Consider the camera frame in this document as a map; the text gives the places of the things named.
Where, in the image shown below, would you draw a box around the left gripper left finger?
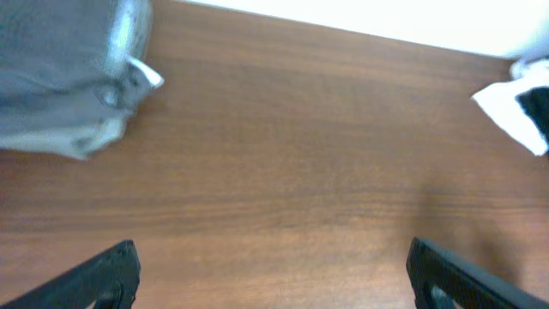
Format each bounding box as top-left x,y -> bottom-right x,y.
1,239 -> 141,309

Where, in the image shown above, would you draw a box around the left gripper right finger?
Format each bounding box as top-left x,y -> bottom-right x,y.
406,237 -> 548,309

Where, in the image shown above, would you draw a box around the grey shorts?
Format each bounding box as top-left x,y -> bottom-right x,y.
1,0 -> 164,160

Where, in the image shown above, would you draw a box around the white cloth garment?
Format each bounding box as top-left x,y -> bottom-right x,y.
472,58 -> 548,156

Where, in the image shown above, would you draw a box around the black garment with white stripes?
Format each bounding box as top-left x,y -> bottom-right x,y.
516,87 -> 549,142

